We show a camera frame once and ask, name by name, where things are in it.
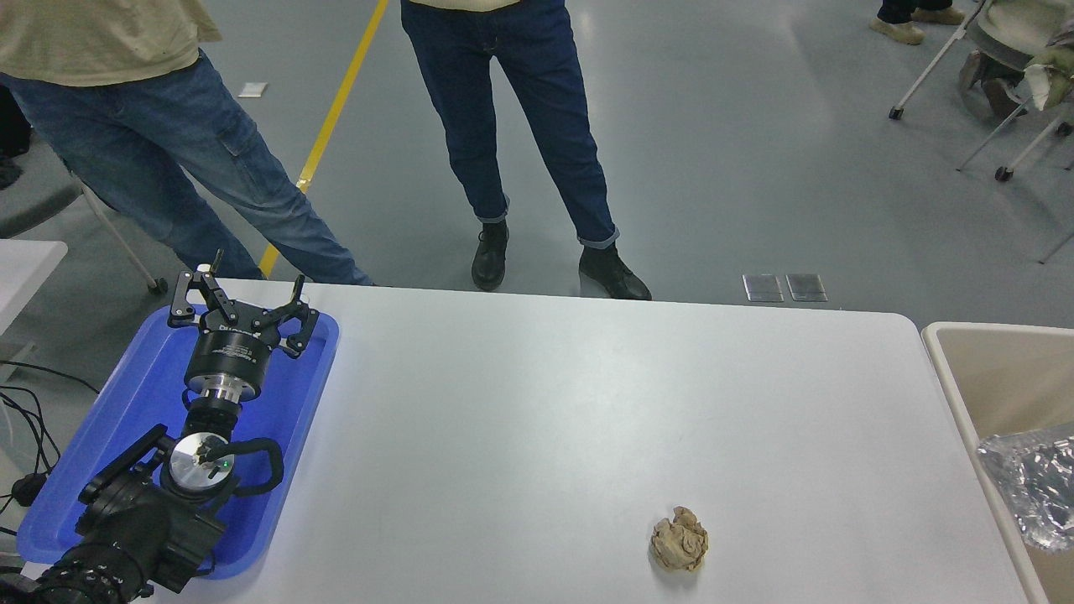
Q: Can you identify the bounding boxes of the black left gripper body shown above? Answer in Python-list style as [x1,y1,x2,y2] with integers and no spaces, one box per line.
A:
[184,323,283,391]

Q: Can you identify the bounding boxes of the foil plate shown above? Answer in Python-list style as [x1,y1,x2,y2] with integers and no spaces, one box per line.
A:
[976,424,1074,552]

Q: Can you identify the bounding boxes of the blue plastic tray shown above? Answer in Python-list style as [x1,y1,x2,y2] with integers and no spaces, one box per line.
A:
[15,304,341,581]

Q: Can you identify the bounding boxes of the person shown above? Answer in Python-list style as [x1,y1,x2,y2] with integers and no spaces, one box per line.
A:
[400,0,653,301]
[959,0,1074,118]
[870,0,966,46]
[0,0,374,286]
[0,84,32,190]

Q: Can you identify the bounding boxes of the small white table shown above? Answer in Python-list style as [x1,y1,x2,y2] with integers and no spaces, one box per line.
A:
[0,239,68,336]

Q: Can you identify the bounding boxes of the grey wheeled chair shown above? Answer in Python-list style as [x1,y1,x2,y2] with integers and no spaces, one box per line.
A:
[0,126,169,294]

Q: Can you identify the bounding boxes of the crumpled tan paper ball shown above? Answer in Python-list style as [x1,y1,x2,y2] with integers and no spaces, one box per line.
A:
[649,506,710,573]

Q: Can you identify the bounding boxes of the large pale bin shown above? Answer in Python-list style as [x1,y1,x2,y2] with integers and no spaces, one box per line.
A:
[921,323,1074,604]

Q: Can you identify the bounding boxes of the black cables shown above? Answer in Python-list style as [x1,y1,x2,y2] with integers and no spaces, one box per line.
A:
[0,361,100,538]

